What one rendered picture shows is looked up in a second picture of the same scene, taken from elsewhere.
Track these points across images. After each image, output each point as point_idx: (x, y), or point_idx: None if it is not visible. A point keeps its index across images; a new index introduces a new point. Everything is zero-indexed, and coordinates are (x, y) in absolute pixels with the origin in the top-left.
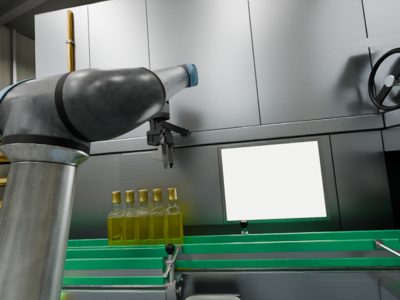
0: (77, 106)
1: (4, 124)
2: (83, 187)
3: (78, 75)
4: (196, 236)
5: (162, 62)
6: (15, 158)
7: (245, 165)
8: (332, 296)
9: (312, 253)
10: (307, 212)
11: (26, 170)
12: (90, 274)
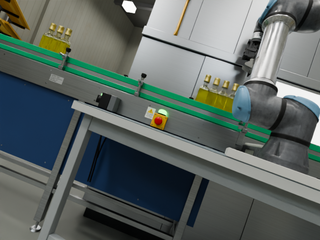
0: (315, 13)
1: (277, 6)
2: (169, 67)
3: (318, 2)
4: None
5: (259, 8)
6: (282, 21)
7: None
8: (319, 176)
9: (317, 153)
10: (313, 140)
11: (285, 27)
12: (194, 109)
